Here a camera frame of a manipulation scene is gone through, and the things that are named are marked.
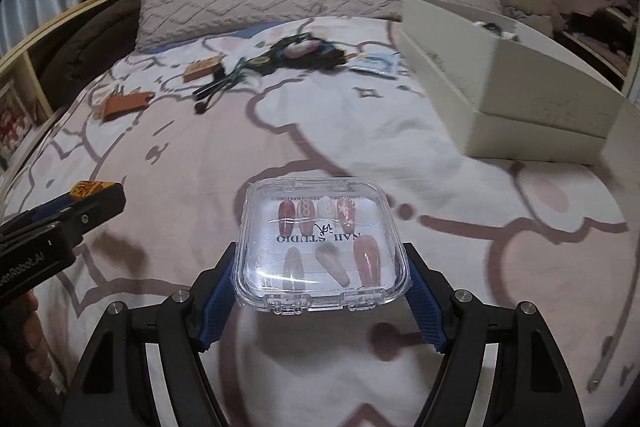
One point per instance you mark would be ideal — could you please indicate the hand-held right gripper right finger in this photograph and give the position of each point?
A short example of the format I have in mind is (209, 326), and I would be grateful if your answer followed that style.
(425, 307)

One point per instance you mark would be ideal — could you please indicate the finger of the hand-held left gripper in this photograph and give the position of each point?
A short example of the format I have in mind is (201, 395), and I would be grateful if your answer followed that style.
(45, 210)
(100, 207)

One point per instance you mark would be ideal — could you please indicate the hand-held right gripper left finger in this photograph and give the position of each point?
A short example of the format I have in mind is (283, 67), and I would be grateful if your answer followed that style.
(216, 307)

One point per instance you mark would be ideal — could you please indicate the yellow red small box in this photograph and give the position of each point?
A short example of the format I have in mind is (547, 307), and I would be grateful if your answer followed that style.
(92, 189)

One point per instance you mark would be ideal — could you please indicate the orange leather key holder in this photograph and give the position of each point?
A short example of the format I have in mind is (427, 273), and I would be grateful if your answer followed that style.
(125, 104)

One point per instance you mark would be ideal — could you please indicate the clear plastic nail case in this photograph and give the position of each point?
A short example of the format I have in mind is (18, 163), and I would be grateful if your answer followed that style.
(320, 247)

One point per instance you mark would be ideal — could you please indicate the white storage box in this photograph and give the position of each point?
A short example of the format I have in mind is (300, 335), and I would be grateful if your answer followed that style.
(525, 107)

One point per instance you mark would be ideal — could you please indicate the brown blue crochet bag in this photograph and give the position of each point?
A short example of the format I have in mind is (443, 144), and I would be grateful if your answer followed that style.
(300, 49)

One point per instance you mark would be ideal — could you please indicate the person's left hand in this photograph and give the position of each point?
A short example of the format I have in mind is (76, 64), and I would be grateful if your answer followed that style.
(27, 337)

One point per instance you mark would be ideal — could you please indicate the red white picture card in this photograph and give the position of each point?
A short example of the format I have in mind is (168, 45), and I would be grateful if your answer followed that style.
(15, 117)

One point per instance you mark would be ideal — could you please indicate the wooden shelf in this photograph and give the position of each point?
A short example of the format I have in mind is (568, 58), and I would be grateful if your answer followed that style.
(30, 52)

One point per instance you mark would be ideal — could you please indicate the black pen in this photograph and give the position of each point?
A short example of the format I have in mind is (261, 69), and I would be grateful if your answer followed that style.
(210, 88)

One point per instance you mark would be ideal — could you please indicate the small wooden block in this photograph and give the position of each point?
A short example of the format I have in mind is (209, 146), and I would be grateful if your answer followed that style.
(200, 69)

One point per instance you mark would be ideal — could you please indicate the brown comforter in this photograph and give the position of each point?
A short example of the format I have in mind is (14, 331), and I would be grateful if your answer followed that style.
(90, 37)

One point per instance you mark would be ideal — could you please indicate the white translucent curtain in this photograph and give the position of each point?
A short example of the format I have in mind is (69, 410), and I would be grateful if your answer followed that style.
(40, 2)

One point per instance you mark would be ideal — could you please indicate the blue white packet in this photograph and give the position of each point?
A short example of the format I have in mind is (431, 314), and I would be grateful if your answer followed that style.
(372, 66)

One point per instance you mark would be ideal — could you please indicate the beige plush cushion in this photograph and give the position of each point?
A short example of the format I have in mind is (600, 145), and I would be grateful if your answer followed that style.
(530, 4)

